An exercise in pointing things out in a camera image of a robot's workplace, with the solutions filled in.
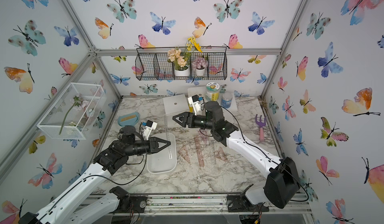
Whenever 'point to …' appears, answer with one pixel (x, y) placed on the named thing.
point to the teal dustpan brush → (131, 119)
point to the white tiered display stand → (179, 104)
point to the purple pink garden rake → (261, 124)
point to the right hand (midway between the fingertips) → (177, 118)
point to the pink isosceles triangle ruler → (219, 154)
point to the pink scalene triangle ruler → (183, 151)
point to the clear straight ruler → (170, 154)
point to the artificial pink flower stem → (78, 102)
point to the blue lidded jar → (226, 100)
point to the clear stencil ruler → (210, 155)
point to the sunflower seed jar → (212, 91)
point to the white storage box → (165, 160)
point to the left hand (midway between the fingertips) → (170, 144)
